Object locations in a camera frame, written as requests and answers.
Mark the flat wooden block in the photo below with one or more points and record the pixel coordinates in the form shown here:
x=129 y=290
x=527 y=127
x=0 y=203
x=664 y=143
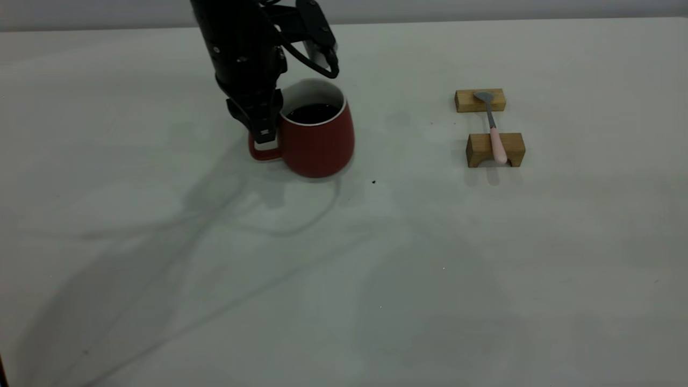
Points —
x=465 y=102

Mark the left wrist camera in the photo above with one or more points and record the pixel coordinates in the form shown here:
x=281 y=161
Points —
x=314 y=24

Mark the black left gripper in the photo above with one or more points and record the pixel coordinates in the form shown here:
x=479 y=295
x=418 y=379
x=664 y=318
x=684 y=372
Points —
x=242 y=48

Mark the arched wooden block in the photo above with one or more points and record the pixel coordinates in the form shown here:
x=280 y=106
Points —
x=480 y=145

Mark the red ceramic cup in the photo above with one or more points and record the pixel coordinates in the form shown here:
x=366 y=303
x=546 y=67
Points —
x=322 y=145

